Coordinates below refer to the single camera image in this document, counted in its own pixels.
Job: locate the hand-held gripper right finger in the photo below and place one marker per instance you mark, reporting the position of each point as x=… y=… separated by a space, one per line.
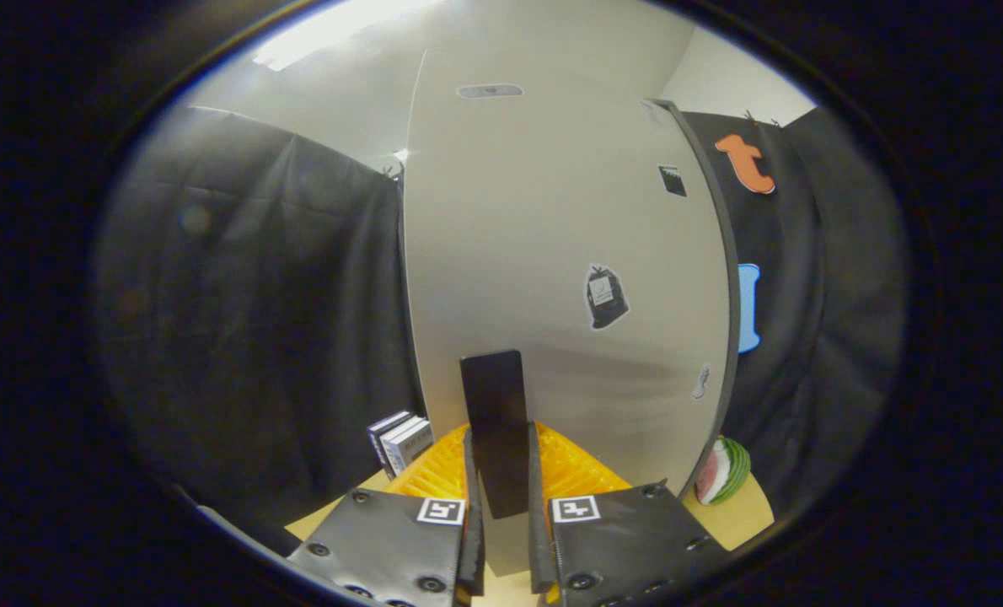
x=628 y=539

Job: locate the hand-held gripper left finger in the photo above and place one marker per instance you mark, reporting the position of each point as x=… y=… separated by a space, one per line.
x=383 y=539

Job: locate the white shoe cabinet door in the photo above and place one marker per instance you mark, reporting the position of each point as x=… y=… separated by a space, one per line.
x=535 y=236

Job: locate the white blue small box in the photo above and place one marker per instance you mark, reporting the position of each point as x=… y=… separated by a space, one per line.
x=413 y=447
x=396 y=438

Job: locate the dark blue small box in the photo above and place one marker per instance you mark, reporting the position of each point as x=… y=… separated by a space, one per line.
x=381 y=434

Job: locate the watermelon slice toy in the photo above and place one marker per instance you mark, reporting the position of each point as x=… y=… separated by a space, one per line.
x=725 y=472

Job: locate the black backdrop cloth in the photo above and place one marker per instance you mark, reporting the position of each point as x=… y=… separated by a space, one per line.
x=249 y=320

